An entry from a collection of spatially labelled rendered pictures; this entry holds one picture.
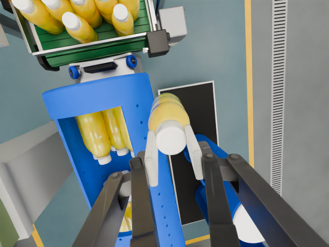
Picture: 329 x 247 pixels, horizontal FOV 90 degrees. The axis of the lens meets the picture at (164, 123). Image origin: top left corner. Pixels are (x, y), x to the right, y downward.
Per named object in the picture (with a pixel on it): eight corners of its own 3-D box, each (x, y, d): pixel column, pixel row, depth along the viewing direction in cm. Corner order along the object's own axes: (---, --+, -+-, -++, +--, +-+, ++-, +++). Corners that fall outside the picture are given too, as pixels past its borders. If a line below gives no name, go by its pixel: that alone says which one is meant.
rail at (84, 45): (38, 56, 56) (32, 55, 53) (37, 54, 55) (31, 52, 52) (153, 35, 59) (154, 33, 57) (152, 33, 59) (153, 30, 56)
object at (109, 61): (92, 74, 61) (82, 72, 49) (90, 68, 61) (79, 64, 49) (119, 69, 62) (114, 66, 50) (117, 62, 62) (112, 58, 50)
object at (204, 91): (177, 216, 196) (180, 226, 182) (155, 89, 157) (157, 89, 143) (218, 205, 202) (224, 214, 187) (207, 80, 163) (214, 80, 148)
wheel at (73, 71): (75, 78, 55) (81, 78, 57) (70, 64, 54) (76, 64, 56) (70, 80, 59) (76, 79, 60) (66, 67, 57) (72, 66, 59)
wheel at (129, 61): (127, 68, 58) (131, 67, 57) (123, 55, 57) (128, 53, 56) (134, 67, 62) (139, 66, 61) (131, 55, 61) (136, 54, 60)
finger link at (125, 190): (148, 195, 14) (112, 201, 14) (150, 160, 18) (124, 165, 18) (144, 180, 13) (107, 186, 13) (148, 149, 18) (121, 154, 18)
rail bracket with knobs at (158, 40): (144, 59, 66) (145, 55, 56) (139, 40, 64) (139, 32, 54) (168, 55, 67) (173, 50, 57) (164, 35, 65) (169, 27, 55)
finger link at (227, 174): (206, 170, 13) (245, 165, 13) (195, 141, 18) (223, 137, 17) (208, 185, 13) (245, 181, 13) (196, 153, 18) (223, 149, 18)
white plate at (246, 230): (246, 189, 71) (244, 187, 72) (224, 241, 76) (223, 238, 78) (296, 197, 77) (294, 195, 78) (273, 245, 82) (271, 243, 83)
